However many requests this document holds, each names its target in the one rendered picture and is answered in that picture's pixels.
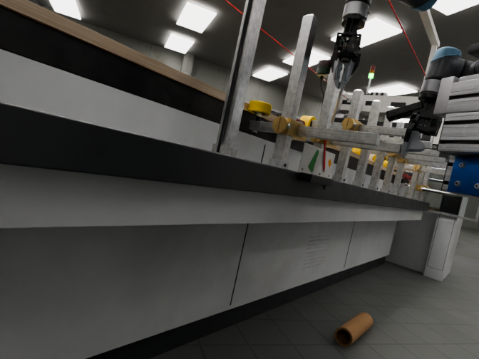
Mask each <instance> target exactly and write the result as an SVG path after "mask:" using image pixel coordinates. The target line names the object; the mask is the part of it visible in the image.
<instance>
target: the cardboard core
mask: <svg viewBox="0 0 479 359"><path fill-rule="evenodd" d="M372 325H373V319H372V317H371V316H370V315H369V314H368V313H365V312H361V313H359V314H358V315H356V316H354V317H353V318H352V319H351V320H349V321H347V322H346V323H345V324H344V325H342V326H340V327H339V328H337V329H336V331H335V334H334V336H335V339H336V342H337V343H338V344H339V345H342V346H344V347H348V346H350V345H351V344H352V343H353V342H354V341H355V340H357V339H358V338H359V337H360V336H361V335H363V334H364V333H365V332H366V331H367V330H368V329H369V328H370V327H371V326H372Z"/></svg>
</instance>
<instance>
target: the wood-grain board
mask: <svg viewBox="0 0 479 359"><path fill-rule="evenodd" d="M0 6H1V7H4V8H5V9H8V10H10V11H13V12H15V13H17V14H20V15H22V16H25V17H26V18H28V19H31V20H33V21H36V22H38V23H40V24H43V25H45V26H47V27H50V28H52V29H55V30H57V31H60V32H61V33H64V34H66V35H68V36H71V37H73V38H76V39H78V40H80V41H82V42H85V43H87V44H90V45H92V46H95V47H96V48H99V49H101V50H103V51H106V52H108V53H111V54H113V55H115V56H117V57H120V58H122V59H125V60H127V61H130V62H131V63H134V64H136V65H138V66H141V67H143V68H146V69H148V70H149V71H152V72H154V73H157V74H159V75H162V76H164V77H166V78H169V79H171V80H173V81H176V82H178V83H181V84H183V85H186V86H187V87H189V88H192V89H194V90H197V91H199V92H201V93H204V94H206V95H208V96H211V97H213V98H216V99H218V100H221V101H222V102H225V98H226V94H227V93H226V92H224V91H221V90H219V89H217V88H215V87H213V86H211V85H208V84H206V83H204V82H202V81H200V80H198V79H196V78H193V77H192V76H189V75H187V74H185V73H183V72H181V71H178V70H176V69H174V68H172V67H170V66H167V65H165V64H164V63H161V62H160V61H157V60H155V59H153V58H151V57H149V56H147V55H144V54H142V53H140V52H138V51H136V50H133V49H131V48H129V47H127V46H125V45H123V44H121V43H118V42H117V41H114V40H112V39H110V38H108V37H106V36H104V35H102V34H99V33H97V32H95V31H93V30H91V29H89V28H86V27H85V26H82V25H80V24H77V23H76V22H74V21H72V20H70V19H67V18H65V17H63V16H61V15H59V14H56V13H54V12H52V11H50V10H48V9H45V8H44V7H42V6H39V5H38V4H35V3H33V2H31V1H29V0H0ZM248 107H249V103H247V102H244V108H243V111H246V112H248V113H251V112H249V111H248ZM251 114H253V115H254V113H251ZM261 118H262V119H264V120H267V121H269V122H271V123H273V122H274V119H275V118H277V116H275V115H273V114H270V115H269V116H264V115H263V116H262V117H261ZM359 156H360V155H358V154H356V153H354V152H352V151H351V154H350V157H353V158H355V159H358V160H359Z"/></svg>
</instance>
